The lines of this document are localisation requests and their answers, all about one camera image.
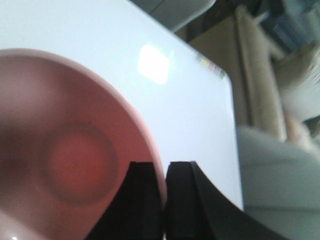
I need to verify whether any pink plastic bowl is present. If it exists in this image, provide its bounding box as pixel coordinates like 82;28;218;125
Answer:
0;48;167;240

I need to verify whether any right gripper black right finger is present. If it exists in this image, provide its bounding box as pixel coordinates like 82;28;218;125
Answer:
165;161;284;240

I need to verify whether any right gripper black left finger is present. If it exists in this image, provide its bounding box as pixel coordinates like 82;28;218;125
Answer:
86;162;163;240

